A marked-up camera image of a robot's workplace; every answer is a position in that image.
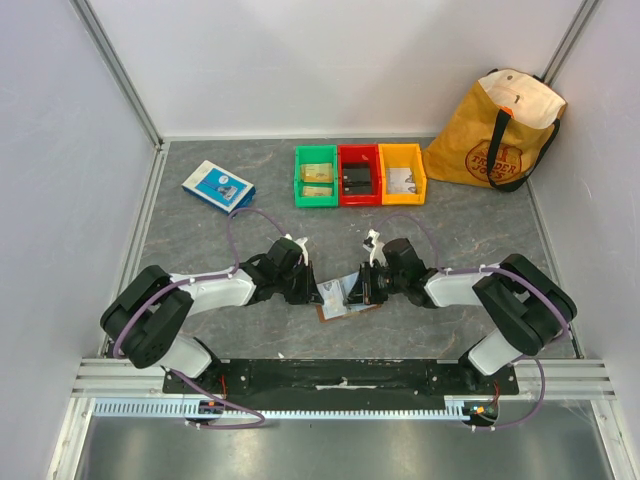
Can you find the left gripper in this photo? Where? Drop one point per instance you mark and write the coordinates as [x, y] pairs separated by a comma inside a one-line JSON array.
[[309, 292]]

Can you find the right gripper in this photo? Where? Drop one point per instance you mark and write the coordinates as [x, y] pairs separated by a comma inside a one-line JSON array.
[[367, 284]]

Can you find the brown leather card holder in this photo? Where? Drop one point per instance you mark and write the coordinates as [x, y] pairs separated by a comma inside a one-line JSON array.
[[348, 283]]

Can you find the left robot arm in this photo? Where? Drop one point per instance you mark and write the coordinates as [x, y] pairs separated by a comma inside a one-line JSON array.
[[146, 319]]

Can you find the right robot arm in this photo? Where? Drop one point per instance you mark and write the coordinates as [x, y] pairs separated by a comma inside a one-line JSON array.
[[528, 309]]

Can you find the gold card lower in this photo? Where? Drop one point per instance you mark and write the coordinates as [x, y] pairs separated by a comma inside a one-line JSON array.
[[316, 191]]

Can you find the gold card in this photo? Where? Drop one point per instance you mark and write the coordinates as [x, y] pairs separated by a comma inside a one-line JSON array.
[[316, 191], [317, 173]]

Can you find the black cards in red bin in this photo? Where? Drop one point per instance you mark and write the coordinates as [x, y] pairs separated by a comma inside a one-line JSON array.
[[356, 178]]

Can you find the silver card in yellow bin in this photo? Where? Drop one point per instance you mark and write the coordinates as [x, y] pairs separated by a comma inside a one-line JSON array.
[[400, 180]]

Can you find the gold card upper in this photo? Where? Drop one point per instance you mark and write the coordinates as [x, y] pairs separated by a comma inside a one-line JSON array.
[[317, 173]]

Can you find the red plastic bin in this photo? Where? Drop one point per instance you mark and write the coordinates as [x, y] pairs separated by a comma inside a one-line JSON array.
[[360, 153]]

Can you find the green plastic bin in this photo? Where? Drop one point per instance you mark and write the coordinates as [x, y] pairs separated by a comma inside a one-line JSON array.
[[308, 154]]

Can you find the yellow plastic bin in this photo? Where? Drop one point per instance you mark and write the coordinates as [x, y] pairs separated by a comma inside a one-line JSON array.
[[403, 155]]

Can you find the blue and white box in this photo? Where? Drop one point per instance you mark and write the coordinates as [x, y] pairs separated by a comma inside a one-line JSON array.
[[219, 188]]

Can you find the yellow Trader Joe's tote bag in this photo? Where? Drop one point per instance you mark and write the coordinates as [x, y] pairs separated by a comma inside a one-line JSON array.
[[499, 133]]

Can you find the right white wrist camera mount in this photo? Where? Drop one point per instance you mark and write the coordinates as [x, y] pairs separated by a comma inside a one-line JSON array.
[[374, 246]]

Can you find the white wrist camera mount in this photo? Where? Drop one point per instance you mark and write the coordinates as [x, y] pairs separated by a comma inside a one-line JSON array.
[[301, 246], [374, 246]]

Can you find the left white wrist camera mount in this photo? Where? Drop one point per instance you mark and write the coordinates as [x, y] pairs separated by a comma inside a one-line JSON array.
[[301, 246]]

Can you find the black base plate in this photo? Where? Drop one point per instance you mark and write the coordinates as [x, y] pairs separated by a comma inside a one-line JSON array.
[[349, 384]]

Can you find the aluminium frame rail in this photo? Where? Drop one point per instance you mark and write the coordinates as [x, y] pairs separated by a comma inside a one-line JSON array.
[[565, 379]]

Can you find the slotted cable duct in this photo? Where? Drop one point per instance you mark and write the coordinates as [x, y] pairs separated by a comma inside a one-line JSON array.
[[196, 408]]

